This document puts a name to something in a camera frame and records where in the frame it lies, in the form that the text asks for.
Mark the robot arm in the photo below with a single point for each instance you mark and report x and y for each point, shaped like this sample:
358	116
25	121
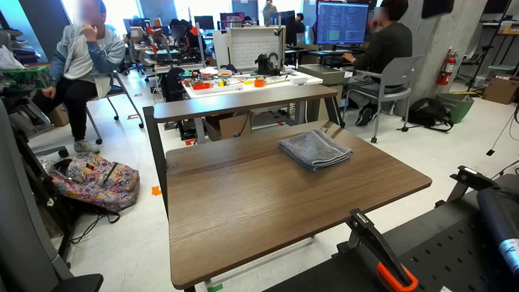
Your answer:
499	215

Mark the grey folded towel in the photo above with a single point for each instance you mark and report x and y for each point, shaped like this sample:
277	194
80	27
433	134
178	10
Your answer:
314	149

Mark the cardboard box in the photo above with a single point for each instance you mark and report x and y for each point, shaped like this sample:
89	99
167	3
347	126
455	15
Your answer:
229	126
500	90
60	116

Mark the brown wooden table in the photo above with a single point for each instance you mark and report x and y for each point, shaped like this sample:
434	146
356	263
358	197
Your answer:
243	101

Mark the white table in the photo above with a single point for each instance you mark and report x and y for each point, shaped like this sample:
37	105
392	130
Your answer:
243	88

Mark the orange cup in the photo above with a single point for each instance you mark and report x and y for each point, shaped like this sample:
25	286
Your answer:
259	82

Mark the white box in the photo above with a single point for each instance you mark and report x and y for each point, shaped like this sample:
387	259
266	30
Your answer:
298	78

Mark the white bowl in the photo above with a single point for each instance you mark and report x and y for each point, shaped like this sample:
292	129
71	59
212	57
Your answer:
224	73

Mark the black machine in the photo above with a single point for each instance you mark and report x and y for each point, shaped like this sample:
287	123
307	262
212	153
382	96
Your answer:
267	65

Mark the red tray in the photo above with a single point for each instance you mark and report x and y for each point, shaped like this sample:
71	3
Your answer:
201	86

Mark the white tile-pattern board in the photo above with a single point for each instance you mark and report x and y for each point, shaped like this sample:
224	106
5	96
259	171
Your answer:
253	46

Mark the person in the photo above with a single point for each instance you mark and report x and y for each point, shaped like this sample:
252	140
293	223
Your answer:
385	46
269	11
77	61
300	24

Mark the computer monitor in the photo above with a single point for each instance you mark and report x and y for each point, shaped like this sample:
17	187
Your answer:
342	22

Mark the grey plastic chair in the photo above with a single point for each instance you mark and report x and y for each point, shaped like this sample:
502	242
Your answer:
395	77

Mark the grey chair on castors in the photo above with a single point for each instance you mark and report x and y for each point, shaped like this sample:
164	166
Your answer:
117	90

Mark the colourful patterned backpack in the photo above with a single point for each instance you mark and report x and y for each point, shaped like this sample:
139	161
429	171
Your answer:
95	182

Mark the black backpack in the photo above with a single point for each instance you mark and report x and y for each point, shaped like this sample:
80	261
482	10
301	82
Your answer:
427	113

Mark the red fire extinguisher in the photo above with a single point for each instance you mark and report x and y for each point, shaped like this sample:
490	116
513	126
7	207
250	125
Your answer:
447	69

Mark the green bin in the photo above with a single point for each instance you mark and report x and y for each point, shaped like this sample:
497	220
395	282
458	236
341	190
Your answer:
460	106

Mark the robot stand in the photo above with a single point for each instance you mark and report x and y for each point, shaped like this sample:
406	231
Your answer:
442	251

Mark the green patterned box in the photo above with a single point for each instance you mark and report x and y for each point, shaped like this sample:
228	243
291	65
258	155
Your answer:
26	78

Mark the dark grey office chair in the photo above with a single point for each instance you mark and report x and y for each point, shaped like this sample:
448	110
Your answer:
20	227

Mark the black metal shelf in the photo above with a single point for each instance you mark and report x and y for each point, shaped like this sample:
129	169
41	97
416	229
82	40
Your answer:
492	36

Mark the white plastic bag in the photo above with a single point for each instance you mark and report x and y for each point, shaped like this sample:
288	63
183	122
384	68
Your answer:
9	59

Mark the black wall panel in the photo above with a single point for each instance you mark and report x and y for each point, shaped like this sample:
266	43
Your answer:
437	7

